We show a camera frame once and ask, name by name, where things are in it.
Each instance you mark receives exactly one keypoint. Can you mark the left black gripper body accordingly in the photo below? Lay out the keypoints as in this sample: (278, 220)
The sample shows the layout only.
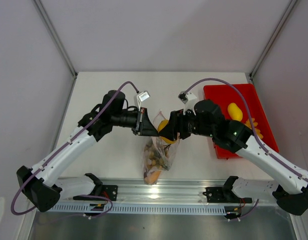
(128, 119)

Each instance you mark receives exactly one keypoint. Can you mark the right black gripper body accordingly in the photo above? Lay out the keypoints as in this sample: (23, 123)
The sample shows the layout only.
(190, 125)

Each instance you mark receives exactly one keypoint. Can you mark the yellow toy pepper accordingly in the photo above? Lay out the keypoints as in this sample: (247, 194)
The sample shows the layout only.
(235, 112)

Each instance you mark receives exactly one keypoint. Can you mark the clear pink zip top bag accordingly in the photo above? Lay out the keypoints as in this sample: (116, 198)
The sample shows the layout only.
(172, 150)

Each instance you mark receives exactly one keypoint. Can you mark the longan bunch with leaves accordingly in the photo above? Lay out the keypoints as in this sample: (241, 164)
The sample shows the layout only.
(156, 155)

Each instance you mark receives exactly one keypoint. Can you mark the toy ham slice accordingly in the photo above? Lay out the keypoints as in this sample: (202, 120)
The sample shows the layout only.
(151, 178)

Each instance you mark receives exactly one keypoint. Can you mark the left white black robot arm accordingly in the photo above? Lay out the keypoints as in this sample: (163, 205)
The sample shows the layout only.
(41, 183)

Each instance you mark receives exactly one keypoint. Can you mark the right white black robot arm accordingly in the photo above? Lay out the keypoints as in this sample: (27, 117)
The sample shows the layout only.
(289, 184)

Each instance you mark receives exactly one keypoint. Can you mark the red plastic tray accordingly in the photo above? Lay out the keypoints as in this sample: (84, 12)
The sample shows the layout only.
(223, 95)

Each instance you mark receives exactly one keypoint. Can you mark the yellow toy ginger root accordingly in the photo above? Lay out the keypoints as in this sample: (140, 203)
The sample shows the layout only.
(252, 123)

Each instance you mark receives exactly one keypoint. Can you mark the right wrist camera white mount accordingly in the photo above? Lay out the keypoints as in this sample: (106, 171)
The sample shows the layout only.
(189, 100)

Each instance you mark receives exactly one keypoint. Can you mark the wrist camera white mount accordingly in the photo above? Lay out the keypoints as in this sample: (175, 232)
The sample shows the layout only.
(140, 97)
(189, 100)

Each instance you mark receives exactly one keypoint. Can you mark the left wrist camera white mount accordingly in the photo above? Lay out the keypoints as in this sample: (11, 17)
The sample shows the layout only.
(140, 97)

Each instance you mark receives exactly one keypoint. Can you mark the aluminium mounting rail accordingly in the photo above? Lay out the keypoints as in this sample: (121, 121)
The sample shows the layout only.
(168, 192)

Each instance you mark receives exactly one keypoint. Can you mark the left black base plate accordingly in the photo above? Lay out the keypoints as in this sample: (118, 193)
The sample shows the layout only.
(107, 191)

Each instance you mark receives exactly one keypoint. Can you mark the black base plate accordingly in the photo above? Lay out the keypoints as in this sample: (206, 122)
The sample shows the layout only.
(107, 191)
(216, 194)

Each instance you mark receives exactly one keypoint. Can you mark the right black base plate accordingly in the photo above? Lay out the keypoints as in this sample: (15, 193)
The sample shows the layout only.
(216, 194)

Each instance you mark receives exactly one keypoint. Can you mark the right aluminium frame post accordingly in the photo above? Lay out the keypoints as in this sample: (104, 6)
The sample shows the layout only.
(279, 27)

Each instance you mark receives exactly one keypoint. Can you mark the aluminium frame post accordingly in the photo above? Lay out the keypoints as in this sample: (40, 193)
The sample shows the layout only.
(279, 27)
(43, 14)

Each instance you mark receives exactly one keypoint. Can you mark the white slotted cable duct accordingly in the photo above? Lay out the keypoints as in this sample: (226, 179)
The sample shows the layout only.
(124, 208)

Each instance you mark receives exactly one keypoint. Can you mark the left aluminium frame post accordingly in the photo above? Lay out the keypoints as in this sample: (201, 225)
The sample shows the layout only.
(43, 14)

